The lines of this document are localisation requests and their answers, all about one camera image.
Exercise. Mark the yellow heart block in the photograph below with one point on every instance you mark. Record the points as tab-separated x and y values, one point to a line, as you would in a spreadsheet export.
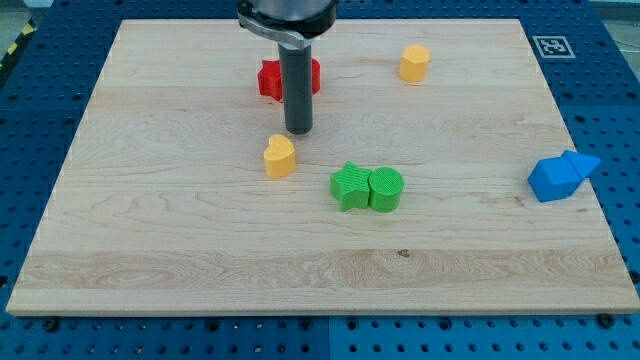
279	157

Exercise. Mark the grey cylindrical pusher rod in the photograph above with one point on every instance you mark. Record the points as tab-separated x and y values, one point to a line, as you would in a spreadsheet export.
296	77

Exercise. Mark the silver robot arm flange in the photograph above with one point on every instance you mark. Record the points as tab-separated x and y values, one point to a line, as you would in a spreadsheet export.
293	24

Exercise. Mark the green star block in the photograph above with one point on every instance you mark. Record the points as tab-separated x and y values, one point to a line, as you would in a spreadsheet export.
350	187

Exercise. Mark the red star block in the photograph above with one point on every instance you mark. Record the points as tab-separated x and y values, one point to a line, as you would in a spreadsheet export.
270	79

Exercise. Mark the green cylinder block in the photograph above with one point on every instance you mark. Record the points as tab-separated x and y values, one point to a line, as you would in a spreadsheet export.
386	186

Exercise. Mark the wooden board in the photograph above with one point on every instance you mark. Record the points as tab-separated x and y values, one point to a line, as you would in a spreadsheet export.
163	206

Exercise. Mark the yellow pentagon block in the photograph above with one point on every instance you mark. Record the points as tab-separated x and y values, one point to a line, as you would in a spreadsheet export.
414	63

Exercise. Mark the blue cube block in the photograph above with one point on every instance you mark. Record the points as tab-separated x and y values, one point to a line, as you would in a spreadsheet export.
554	179

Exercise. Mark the blue triangle block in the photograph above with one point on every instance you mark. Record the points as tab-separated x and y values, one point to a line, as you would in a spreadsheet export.
583	164

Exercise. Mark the white fiducial marker tag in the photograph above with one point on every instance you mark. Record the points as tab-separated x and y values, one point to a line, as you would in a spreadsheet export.
553	47

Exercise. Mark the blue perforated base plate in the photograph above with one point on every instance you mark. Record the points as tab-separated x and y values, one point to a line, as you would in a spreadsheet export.
44	97

